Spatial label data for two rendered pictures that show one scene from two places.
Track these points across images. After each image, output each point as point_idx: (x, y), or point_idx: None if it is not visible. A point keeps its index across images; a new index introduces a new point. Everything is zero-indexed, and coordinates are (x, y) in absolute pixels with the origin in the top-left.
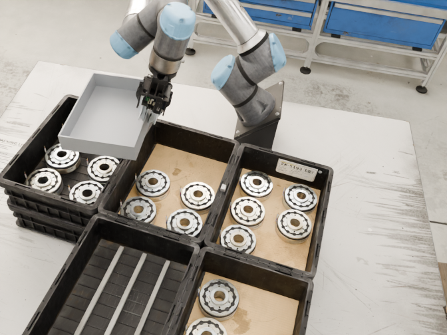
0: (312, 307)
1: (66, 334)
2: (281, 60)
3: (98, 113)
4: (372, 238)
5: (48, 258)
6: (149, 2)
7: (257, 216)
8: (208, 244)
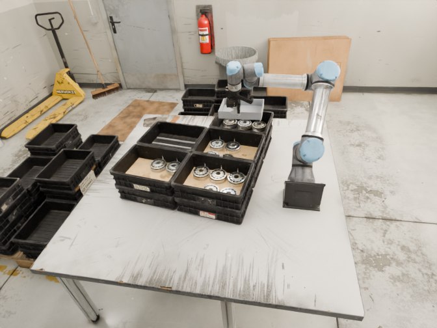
0: (179, 219)
1: (169, 138)
2: (302, 150)
3: (244, 108)
4: (222, 255)
5: None
6: (274, 77)
7: (214, 177)
8: (190, 153)
